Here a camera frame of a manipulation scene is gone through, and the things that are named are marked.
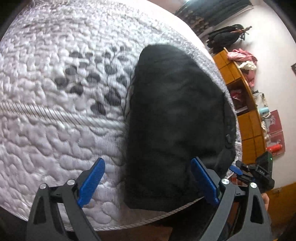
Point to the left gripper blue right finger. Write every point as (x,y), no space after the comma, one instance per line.
(207,181)

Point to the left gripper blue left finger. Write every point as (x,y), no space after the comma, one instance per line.
(88,181)

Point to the black quilted pants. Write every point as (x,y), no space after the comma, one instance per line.
(177,113)

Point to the right hand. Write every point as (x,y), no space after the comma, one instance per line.
(266,200)

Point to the red thermos bottle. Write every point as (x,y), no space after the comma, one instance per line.
(275,148)

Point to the orange wooden cabinet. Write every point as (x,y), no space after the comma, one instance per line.
(252,136)

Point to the light blue kettle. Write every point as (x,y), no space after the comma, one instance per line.
(264,112)

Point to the grey quilted bedspread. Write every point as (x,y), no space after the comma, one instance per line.
(66,82)

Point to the pink clothes pile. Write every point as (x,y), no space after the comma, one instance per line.
(246,63)

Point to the dark right curtain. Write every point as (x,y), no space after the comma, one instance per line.
(201,16)

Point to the framed wall picture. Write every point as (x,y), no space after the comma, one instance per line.
(294,68)

